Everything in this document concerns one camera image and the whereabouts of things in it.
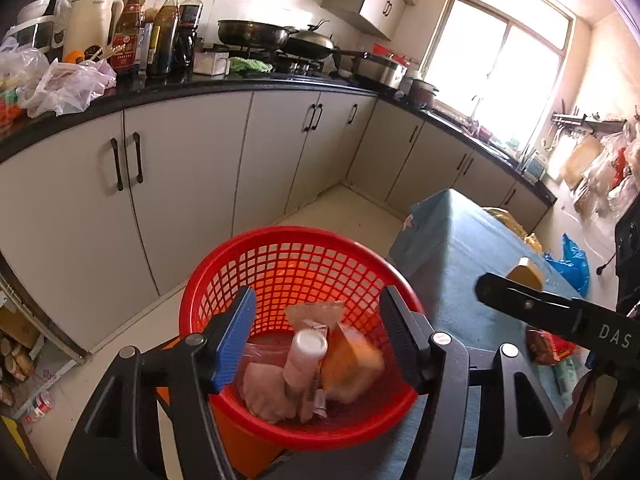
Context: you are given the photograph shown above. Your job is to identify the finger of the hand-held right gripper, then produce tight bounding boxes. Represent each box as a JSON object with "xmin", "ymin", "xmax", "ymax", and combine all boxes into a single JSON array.
[{"xmin": 474, "ymin": 272, "xmax": 590, "ymax": 345}]

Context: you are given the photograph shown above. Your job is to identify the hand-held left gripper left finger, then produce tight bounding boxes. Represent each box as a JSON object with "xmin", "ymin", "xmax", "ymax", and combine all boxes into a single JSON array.
[{"xmin": 56, "ymin": 286, "xmax": 257, "ymax": 480}]

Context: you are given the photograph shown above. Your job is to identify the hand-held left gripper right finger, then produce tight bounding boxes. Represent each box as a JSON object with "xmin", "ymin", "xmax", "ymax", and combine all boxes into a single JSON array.
[{"xmin": 378, "ymin": 285, "xmax": 573, "ymax": 480}]

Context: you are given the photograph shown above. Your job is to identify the orange cardboard box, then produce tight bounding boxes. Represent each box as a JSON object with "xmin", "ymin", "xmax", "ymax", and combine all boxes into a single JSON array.
[{"xmin": 320, "ymin": 322, "xmax": 386, "ymax": 403}]

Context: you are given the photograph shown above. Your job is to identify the white knitted cloth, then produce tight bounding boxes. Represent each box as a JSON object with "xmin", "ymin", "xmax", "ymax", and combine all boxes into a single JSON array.
[{"xmin": 240, "ymin": 362, "xmax": 301, "ymax": 423}]

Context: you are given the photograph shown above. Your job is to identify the small white plastic bottle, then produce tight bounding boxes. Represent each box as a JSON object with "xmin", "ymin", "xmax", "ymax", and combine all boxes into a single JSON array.
[{"xmin": 284, "ymin": 329, "xmax": 329, "ymax": 423}]

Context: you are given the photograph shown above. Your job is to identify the clear plastic wrapper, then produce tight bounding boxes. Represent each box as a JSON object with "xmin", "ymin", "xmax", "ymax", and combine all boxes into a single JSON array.
[{"xmin": 284, "ymin": 301, "xmax": 346, "ymax": 333}]

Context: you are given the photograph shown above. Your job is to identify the red plastic mesh basket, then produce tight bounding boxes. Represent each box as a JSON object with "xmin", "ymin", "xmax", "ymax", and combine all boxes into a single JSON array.
[{"xmin": 178, "ymin": 226, "xmax": 426, "ymax": 451}]

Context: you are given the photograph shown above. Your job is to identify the tan plastic container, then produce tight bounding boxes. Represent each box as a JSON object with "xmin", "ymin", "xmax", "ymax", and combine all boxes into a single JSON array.
[{"xmin": 505, "ymin": 256, "xmax": 545, "ymax": 291}]

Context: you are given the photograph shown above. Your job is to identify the red plastic packet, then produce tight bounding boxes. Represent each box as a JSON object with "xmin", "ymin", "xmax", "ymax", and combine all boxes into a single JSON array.
[{"xmin": 525, "ymin": 327, "xmax": 581, "ymax": 367}]

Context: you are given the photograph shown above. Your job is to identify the blue plastic bag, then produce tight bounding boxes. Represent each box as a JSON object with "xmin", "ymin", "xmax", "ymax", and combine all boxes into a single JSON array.
[{"xmin": 542, "ymin": 232, "xmax": 591, "ymax": 297}]

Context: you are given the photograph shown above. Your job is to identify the yellow plastic bag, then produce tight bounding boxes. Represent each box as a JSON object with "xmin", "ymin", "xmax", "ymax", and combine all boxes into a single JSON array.
[{"xmin": 482, "ymin": 206, "xmax": 543, "ymax": 256}]

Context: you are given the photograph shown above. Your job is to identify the blue tablecloth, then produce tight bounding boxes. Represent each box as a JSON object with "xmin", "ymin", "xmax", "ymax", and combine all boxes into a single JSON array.
[{"xmin": 260, "ymin": 189, "xmax": 596, "ymax": 480}]

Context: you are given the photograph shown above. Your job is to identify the white utensil holder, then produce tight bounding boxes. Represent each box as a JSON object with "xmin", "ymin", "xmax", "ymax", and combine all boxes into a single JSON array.
[{"xmin": 520, "ymin": 152, "xmax": 548, "ymax": 183}]

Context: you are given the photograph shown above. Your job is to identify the hanging plastic bags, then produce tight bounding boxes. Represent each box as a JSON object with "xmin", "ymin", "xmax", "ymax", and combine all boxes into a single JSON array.
[{"xmin": 560, "ymin": 120, "xmax": 640, "ymax": 218}]

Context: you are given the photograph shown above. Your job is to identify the beige lower kitchen cabinets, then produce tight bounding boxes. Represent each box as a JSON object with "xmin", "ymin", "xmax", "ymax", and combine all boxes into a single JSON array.
[{"xmin": 0, "ymin": 91, "xmax": 553, "ymax": 356}]

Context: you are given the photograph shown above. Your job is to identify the beige kitchen cabinets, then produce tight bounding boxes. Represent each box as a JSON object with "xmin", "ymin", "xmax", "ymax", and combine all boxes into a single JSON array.
[
  {"xmin": 320, "ymin": 0, "xmax": 436, "ymax": 41},
  {"xmin": 0, "ymin": 91, "xmax": 553, "ymax": 356}
]

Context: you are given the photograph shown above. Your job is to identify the kitchen faucet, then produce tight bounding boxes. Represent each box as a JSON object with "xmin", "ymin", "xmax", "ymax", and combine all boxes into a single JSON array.
[{"xmin": 467, "ymin": 94, "xmax": 488, "ymax": 133}]

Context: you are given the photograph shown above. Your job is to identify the empty floor plastic bottle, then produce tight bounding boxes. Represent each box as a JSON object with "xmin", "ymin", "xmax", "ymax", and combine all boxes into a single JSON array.
[{"xmin": 22, "ymin": 390, "xmax": 56, "ymax": 423}]

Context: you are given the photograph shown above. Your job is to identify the kitchen window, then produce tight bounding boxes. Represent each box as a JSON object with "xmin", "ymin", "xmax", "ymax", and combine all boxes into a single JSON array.
[{"xmin": 417, "ymin": 0, "xmax": 576, "ymax": 156}]

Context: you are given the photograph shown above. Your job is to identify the dark cooking pot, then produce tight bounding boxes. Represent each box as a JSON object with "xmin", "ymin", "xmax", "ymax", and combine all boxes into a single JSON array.
[{"xmin": 407, "ymin": 78, "xmax": 440, "ymax": 111}]

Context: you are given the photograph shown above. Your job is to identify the black kitchen countertop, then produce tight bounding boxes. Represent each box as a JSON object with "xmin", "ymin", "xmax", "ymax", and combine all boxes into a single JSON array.
[{"xmin": 0, "ymin": 72, "xmax": 558, "ymax": 206}]

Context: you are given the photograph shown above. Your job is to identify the silver rice cooker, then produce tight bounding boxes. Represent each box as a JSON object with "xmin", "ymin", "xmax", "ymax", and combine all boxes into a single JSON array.
[{"xmin": 352, "ymin": 52, "xmax": 408, "ymax": 92}]

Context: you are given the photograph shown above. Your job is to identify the green dish cloth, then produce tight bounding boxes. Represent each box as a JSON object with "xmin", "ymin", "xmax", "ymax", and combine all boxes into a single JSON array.
[{"xmin": 229, "ymin": 56, "xmax": 275, "ymax": 74}]

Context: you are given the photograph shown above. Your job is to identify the small white counter box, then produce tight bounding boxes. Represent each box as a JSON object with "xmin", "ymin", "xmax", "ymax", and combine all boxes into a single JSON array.
[{"xmin": 192, "ymin": 50, "xmax": 231, "ymax": 76}]

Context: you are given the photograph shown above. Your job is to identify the gas stove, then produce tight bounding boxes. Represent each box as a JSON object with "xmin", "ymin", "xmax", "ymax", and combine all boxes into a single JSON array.
[{"xmin": 200, "ymin": 45, "xmax": 341, "ymax": 78}]

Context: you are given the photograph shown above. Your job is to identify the red plastic dish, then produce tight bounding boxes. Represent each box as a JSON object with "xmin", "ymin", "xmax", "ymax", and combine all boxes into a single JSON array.
[{"xmin": 372, "ymin": 42, "xmax": 408, "ymax": 61}]

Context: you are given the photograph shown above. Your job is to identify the black wok with lid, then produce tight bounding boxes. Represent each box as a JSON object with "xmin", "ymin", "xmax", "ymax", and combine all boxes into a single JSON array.
[{"xmin": 282, "ymin": 20, "xmax": 371, "ymax": 61}]

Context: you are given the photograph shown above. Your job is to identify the black open wok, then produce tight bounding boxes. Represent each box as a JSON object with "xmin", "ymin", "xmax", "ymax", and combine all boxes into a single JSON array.
[{"xmin": 216, "ymin": 19, "xmax": 298, "ymax": 51}]

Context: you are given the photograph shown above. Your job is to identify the crumpled counter plastic bags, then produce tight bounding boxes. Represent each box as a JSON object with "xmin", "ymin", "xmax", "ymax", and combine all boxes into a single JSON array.
[{"xmin": 20, "ymin": 57, "xmax": 118, "ymax": 118}]

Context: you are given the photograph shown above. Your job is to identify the amber oil bottle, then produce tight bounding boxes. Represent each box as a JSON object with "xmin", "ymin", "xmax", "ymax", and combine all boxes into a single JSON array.
[{"xmin": 145, "ymin": 0, "xmax": 181, "ymax": 78}]

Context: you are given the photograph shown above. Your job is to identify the dark soy sauce bottle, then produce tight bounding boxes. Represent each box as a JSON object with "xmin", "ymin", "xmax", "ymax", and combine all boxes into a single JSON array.
[{"xmin": 172, "ymin": 0, "xmax": 205, "ymax": 68}]

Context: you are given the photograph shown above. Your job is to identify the red label sauce bottle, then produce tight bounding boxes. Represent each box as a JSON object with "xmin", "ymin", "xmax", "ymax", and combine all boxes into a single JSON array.
[{"xmin": 109, "ymin": 0, "xmax": 147, "ymax": 73}]

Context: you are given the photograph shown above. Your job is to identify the beige upper kitchen cabinets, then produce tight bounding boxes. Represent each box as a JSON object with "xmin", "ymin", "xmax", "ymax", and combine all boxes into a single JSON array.
[{"xmin": 320, "ymin": 0, "xmax": 436, "ymax": 41}]

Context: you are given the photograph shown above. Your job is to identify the white electric kettle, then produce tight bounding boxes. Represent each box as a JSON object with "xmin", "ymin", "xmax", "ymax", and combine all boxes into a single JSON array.
[{"xmin": 62, "ymin": 0, "xmax": 125, "ymax": 63}]

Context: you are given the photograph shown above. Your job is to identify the white stacked steamer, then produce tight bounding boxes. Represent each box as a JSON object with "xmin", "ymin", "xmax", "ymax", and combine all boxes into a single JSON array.
[{"xmin": 5, "ymin": 0, "xmax": 63, "ymax": 56}]

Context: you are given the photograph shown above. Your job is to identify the metal wall rack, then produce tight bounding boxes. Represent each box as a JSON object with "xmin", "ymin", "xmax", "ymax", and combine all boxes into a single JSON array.
[{"xmin": 551, "ymin": 112, "xmax": 626, "ymax": 136}]

